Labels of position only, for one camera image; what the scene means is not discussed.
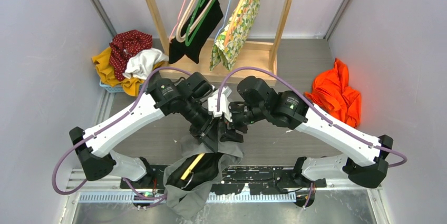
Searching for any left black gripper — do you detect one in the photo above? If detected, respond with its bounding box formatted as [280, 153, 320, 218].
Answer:
[181, 98, 222, 153]

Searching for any yellow hanger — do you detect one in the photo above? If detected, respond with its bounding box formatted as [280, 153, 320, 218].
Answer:
[180, 153, 206, 190]

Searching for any grey garment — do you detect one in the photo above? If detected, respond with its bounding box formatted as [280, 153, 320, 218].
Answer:
[163, 136, 244, 219]

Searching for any lemon print skirt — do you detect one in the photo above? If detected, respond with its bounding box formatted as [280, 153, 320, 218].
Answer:
[209, 0, 260, 71]

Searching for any black skirt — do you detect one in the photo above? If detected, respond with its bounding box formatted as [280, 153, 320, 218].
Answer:
[169, 0, 224, 64]

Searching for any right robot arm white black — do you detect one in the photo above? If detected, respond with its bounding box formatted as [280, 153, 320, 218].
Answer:
[209, 76, 393, 189]

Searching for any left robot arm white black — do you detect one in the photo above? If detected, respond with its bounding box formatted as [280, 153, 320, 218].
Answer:
[69, 72, 216, 189]

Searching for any wooden hanger rack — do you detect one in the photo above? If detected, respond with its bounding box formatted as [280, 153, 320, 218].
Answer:
[145, 0, 293, 82]

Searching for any beige hanger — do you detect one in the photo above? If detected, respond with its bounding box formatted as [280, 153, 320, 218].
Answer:
[175, 0, 199, 42]

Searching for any orange hanger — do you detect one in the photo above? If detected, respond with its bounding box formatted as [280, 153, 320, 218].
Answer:
[219, 0, 260, 50]

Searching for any pink hanger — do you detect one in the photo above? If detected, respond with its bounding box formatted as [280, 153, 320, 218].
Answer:
[169, 0, 186, 43]

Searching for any mustard yellow garment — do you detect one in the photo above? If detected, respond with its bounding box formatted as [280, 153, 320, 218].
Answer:
[92, 48, 164, 96]

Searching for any white garment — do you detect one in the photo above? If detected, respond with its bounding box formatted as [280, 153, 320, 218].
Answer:
[122, 48, 169, 80]

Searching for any light blue plastic basket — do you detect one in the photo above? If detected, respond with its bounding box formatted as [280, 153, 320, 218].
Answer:
[99, 81, 124, 93]

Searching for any orange garment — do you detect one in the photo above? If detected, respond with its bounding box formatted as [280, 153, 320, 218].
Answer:
[305, 59, 362, 128]

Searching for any red polka dot garment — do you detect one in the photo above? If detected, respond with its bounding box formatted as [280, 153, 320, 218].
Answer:
[109, 30, 153, 81]

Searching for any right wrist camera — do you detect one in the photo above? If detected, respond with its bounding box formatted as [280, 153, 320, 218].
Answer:
[207, 86, 232, 122]

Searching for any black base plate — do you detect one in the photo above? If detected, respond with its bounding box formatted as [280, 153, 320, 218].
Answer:
[120, 164, 327, 196]

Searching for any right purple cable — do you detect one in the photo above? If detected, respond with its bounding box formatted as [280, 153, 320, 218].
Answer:
[216, 66, 409, 209]

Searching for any aluminium slotted rail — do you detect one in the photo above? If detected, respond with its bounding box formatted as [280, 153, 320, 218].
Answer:
[78, 191, 296, 203]

